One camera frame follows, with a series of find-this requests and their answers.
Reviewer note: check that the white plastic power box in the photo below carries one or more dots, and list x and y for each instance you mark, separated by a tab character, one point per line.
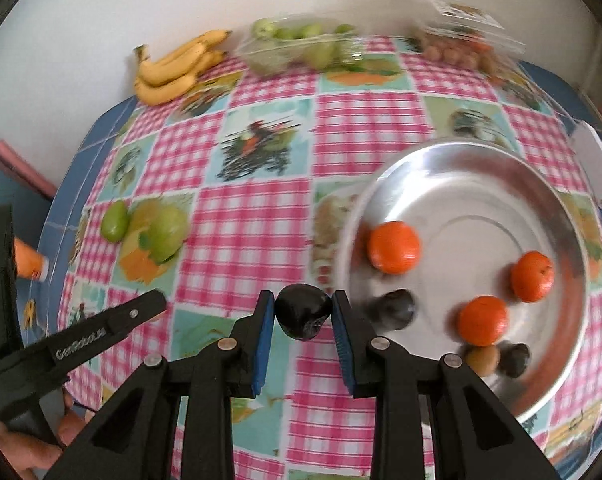
598	160

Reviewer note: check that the large green guava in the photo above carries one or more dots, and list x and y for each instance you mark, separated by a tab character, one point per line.
170	227

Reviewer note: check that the pink roll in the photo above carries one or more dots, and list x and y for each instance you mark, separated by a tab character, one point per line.
23	170

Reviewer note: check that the round steel plate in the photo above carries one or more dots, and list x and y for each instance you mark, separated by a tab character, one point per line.
481	200

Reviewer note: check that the person's left hand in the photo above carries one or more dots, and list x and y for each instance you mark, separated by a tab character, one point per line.
26	452

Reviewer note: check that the small green guava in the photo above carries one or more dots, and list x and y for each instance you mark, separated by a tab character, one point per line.
114	221

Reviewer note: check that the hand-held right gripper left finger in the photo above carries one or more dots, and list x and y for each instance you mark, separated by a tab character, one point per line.
263	345

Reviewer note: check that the small orange mandarin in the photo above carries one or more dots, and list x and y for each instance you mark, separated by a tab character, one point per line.
395	246

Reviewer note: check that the yellow banana bunch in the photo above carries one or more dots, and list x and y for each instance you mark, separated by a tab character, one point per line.
166	90

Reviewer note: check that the clear lidded plastic box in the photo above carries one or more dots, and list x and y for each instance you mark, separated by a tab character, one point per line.
461	15

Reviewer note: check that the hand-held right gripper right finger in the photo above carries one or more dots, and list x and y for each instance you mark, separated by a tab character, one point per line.
342	345

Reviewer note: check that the pile of green jujubes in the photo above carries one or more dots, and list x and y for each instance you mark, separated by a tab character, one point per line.
321	52

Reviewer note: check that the dark purple plum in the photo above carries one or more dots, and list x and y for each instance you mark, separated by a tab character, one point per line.
391	308
301	312
515	359

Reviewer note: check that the orange tube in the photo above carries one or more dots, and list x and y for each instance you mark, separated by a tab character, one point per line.
28	260

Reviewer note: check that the pink checked printed tablecloth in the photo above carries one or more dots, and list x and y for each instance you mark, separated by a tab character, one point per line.
251	220

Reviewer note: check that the bag of green fruit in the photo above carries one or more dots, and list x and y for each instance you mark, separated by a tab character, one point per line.
261	57

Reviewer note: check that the pile of brown longans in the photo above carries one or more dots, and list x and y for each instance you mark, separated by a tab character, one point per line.
451	52

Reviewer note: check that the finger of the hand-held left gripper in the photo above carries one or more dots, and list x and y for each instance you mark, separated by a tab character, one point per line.
121	322

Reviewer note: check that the large orange mandarin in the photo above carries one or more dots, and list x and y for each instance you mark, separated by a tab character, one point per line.
532	276

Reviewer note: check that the brown kiwi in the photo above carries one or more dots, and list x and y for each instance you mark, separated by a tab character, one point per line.
482	359

